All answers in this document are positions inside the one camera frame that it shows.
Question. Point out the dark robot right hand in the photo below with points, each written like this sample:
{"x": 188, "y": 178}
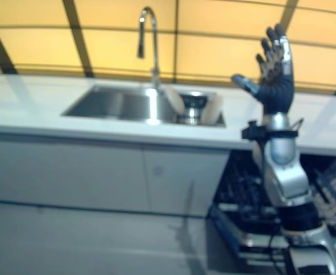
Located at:
{"x": 276, "y": 91}

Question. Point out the beige ceramic plate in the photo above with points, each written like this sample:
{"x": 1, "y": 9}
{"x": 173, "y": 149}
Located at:
{"x": 212, "y": 111}
{"x": 174, "y": 100}

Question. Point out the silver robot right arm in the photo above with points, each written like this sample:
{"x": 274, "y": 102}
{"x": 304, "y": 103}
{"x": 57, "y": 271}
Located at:
{"x": 285, "y": 172}

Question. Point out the black sink dish rack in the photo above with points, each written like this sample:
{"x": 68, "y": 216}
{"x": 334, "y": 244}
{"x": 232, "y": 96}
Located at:
{"x": 195, "y": 109}

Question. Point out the chrome gooseneck kitchen faucet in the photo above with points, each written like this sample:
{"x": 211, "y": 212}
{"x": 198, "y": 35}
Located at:
{"x": 155, "y": 57}

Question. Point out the narrow glossy white cabinet door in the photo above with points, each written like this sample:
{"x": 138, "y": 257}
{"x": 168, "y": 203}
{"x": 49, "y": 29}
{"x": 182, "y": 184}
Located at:
{"x": 185, "y": 183}

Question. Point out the stainless steel kitchen sink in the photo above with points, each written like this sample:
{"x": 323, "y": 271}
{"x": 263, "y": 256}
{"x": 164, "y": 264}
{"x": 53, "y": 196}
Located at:
{"x": 113, "y": 103}

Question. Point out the wide glossy white cabinet door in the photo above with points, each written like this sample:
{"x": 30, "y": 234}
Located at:
{"x": 64, "y": 172}

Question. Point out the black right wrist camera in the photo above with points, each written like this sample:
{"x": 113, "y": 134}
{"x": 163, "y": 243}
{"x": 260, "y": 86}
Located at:
{"x": 253, "y": 132}

